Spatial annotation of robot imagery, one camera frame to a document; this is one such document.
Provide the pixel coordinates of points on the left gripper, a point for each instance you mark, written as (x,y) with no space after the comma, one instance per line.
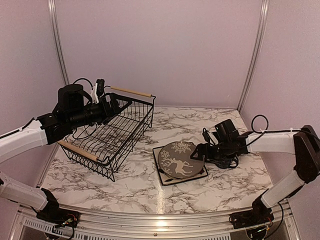
(108,113)

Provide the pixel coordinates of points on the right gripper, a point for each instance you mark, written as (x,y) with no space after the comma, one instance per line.
(200,148)

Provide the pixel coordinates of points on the round grey reindeer plate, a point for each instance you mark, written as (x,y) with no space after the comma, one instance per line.
(174,159)

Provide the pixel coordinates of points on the square floral ceramic plate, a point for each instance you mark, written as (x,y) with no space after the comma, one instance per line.
(168,180)

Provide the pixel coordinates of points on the black wire dish rack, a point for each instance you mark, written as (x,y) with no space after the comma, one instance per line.
(103,148)

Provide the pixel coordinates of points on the dark blue mug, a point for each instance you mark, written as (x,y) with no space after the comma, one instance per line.
(226,163)

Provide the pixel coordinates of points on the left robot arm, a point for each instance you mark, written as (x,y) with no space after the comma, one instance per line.
(75,108)

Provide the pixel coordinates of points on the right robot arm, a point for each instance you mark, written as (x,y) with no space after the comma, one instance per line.
(301,145)

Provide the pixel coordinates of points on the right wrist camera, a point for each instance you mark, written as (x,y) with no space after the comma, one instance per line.
(225,134)

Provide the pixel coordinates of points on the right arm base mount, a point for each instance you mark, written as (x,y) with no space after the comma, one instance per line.
(244,219)

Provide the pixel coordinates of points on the aluminium front rail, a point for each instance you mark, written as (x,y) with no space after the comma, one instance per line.
(108,225)

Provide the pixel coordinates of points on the left aluminium corner post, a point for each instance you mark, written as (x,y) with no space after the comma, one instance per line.
(57,40)

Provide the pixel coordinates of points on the aluminium corner post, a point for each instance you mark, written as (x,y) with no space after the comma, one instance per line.
(57,40)
(261,28)

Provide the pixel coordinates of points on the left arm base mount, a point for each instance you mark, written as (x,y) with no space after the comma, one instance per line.
(59,216)

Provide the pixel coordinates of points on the right aluminium corner post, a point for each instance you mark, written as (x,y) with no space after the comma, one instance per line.
(261,28)

